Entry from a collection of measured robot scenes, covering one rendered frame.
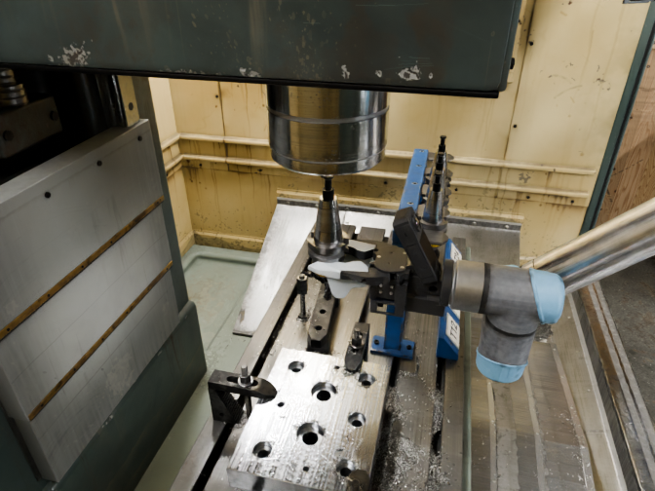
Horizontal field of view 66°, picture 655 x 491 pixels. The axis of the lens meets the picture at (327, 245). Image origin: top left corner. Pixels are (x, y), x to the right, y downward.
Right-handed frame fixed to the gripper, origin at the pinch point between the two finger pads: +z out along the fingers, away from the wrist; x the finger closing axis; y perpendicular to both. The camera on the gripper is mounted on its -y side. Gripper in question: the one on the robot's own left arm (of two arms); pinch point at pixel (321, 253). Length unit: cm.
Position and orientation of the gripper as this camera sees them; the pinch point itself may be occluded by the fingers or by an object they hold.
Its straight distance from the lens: 77.8
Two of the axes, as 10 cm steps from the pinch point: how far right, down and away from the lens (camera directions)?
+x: 2.4, -5.1, 8.3
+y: -0.1, 8.5, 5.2
